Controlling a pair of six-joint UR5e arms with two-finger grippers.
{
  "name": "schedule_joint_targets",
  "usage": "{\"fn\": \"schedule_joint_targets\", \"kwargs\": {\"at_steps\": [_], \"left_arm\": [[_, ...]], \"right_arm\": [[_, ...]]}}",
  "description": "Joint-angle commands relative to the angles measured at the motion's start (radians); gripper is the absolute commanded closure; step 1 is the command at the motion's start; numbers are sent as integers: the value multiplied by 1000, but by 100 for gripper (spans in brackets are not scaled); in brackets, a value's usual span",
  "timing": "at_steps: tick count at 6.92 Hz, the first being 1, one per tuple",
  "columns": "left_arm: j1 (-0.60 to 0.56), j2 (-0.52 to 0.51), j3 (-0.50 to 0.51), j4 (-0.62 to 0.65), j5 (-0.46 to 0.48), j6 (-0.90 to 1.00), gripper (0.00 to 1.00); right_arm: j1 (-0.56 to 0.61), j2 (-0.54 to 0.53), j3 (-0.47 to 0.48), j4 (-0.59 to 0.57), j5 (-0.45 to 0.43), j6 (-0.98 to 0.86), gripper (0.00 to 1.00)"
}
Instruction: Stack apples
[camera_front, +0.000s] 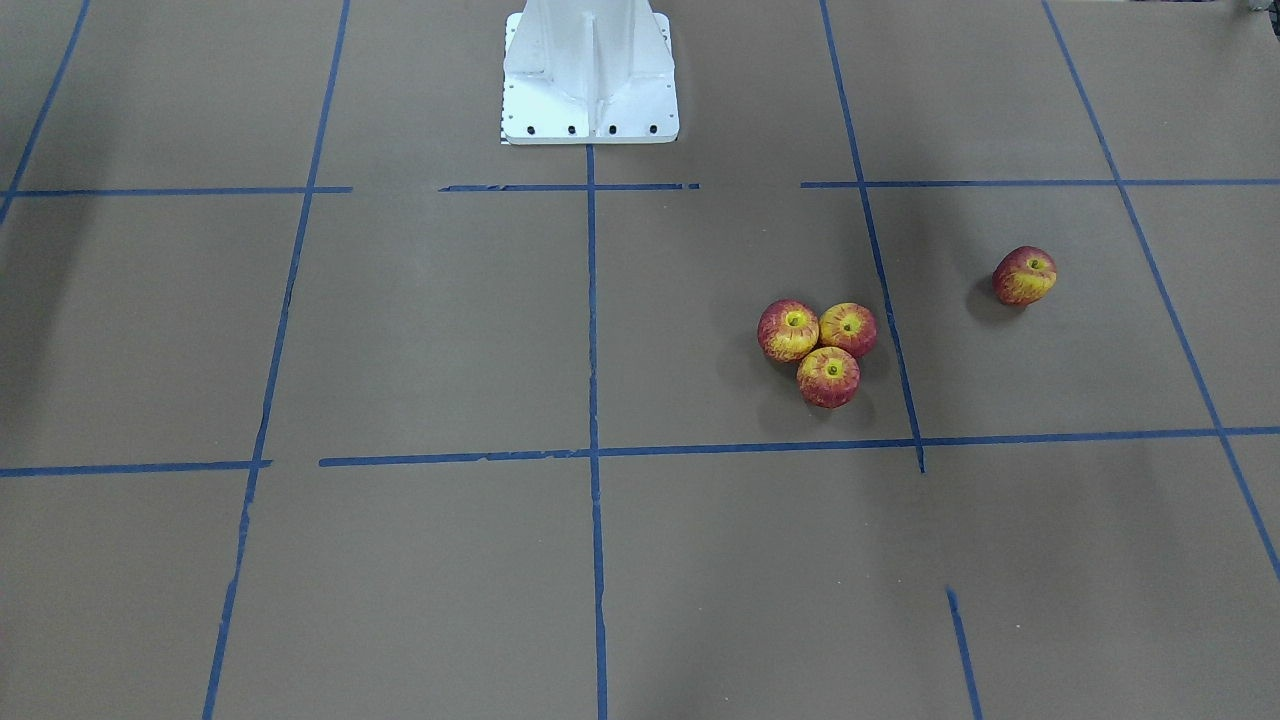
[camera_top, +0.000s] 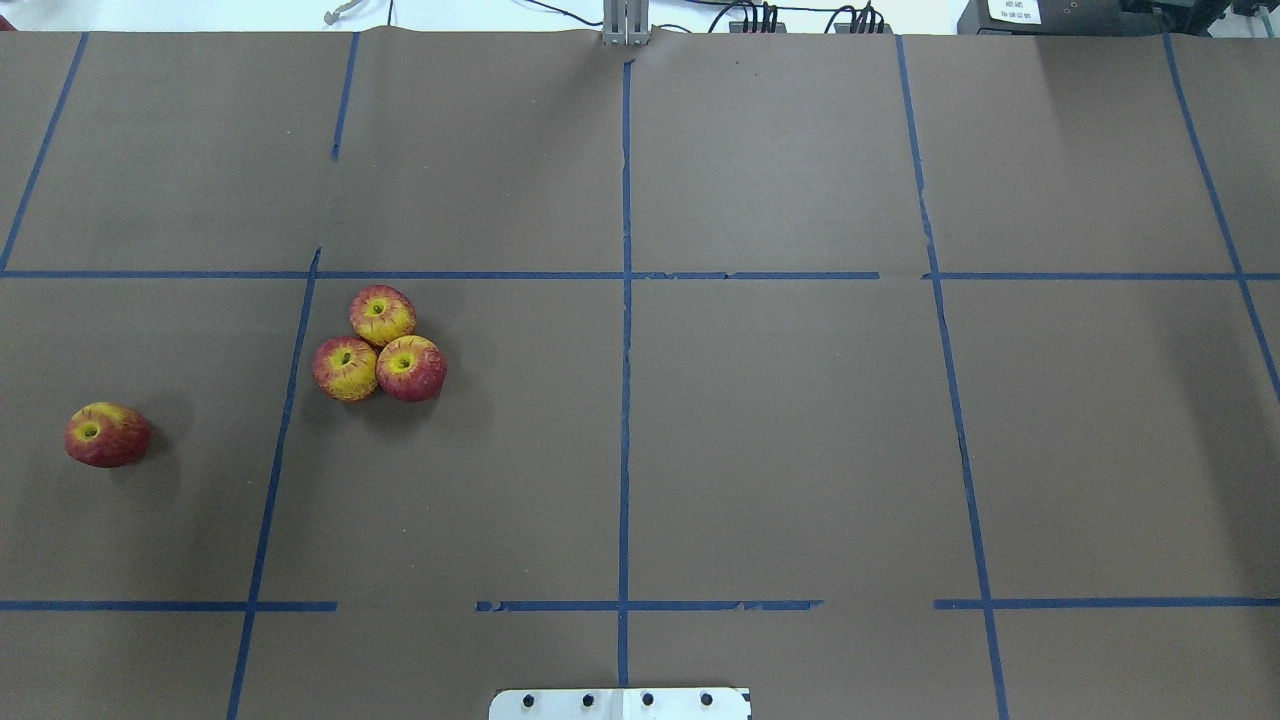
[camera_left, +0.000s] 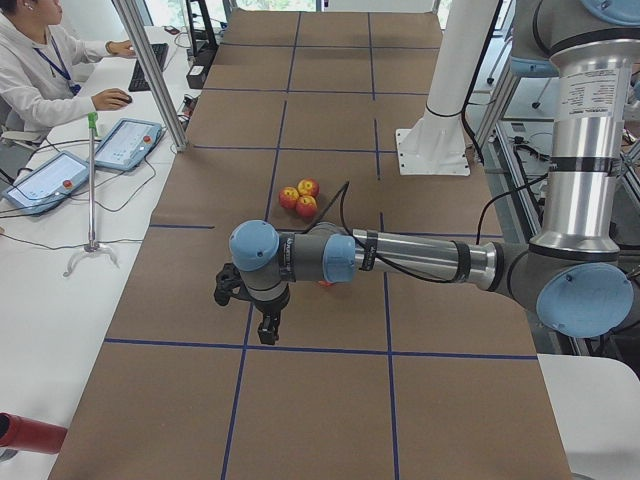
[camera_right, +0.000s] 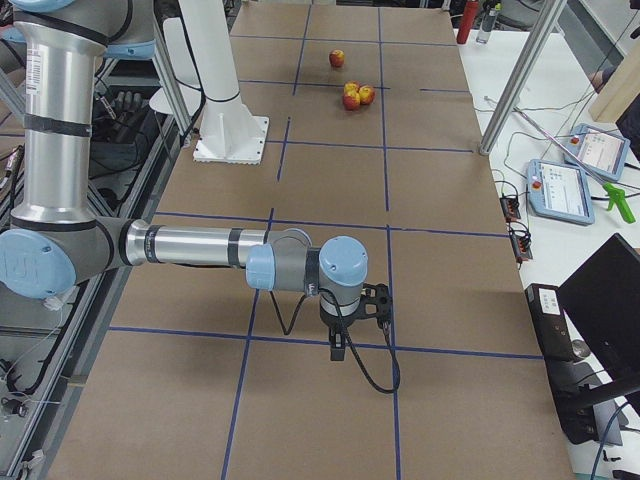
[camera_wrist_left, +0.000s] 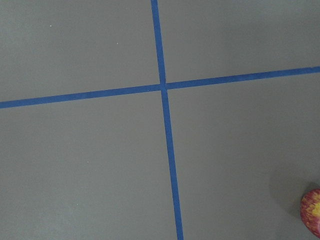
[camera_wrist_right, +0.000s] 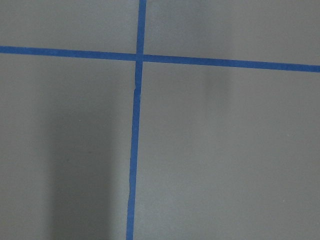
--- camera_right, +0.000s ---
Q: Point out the back red yellow apple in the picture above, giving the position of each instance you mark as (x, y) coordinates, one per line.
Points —
(351, 86)

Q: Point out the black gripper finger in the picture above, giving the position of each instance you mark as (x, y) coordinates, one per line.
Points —
(337, 341)

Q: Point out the lone red yellow apple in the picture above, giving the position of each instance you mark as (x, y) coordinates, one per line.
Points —
(336, 58)

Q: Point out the orange connector board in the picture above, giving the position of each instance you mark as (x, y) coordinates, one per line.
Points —
(520, 238)
(509, 202)

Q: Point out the far blue teach pendant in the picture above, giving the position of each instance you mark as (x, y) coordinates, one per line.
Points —
(604, 151)

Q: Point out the far orange connector board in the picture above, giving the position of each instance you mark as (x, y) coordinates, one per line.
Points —
(509, 202)

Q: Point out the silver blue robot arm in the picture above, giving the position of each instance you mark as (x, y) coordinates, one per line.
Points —
(54, 242)

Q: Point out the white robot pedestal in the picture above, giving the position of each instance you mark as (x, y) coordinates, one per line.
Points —
(228, 131)

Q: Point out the red water bottle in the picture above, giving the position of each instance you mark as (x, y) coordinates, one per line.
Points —
(467, 21)

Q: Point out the wooden beam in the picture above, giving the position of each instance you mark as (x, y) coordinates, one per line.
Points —
(621, 89)

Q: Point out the clear water bottle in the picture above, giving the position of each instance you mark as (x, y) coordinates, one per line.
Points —
(490, 12)

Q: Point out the black monitor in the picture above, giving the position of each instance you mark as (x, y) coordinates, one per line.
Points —
(601, 299)

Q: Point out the green handled grabber tool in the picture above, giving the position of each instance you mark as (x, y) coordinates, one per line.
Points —
(616, 196)

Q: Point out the near blue teach pendant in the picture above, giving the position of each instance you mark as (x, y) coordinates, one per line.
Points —
(559, 191)

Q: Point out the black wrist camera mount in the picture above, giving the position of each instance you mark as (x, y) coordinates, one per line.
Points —
(376, 303)

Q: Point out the near orange connector board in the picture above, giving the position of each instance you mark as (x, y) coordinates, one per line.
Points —
(520, 238)

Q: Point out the black computer box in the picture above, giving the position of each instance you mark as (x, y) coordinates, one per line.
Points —
(585, 406)

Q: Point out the blue teach pendant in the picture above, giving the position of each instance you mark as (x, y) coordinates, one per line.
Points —
(559, 191)
(604, 151)

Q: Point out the aluminium frame post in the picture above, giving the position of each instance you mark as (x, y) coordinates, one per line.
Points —
(530, 52)

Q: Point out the right red yellow apple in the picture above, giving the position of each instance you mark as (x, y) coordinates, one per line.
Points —
(367, 94)

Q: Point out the front red yellow apple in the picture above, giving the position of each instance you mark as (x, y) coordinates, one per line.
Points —
(351, 100)

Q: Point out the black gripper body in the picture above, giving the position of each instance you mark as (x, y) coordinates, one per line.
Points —
(338, 320)

